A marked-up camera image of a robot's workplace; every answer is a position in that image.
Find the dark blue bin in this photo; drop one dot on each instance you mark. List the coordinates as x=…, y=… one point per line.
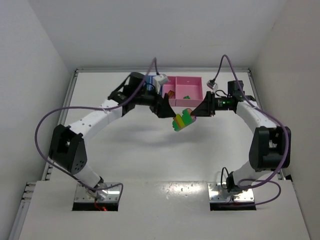
x=149, y=85

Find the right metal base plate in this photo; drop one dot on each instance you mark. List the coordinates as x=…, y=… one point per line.
x=217, y=194

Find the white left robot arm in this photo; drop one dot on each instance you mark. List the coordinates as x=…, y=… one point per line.
x=68, y=143

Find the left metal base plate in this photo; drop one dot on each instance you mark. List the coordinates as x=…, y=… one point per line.
x=110, y=195

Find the metal base plate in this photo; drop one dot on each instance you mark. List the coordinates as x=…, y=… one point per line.
x=110, y=195
x=217, y=194

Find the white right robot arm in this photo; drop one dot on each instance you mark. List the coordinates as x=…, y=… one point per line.
x=270, y=148

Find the large pink bin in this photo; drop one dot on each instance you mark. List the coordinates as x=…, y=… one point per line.
x=188, y=86

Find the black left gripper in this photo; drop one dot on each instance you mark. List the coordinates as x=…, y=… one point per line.
x=159, y=105

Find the orange and yellow lego piece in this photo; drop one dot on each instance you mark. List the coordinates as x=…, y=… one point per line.
x=171, y=94

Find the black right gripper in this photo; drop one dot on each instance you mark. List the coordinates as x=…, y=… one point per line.
x=212, y=104

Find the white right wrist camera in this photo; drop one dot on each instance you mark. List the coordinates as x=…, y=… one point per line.
x=212, y=85

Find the small pink bin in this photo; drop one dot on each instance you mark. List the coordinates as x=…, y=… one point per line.
x=170, y=86

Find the green striped lego stack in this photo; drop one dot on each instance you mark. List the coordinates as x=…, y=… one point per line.
x=183, y=120

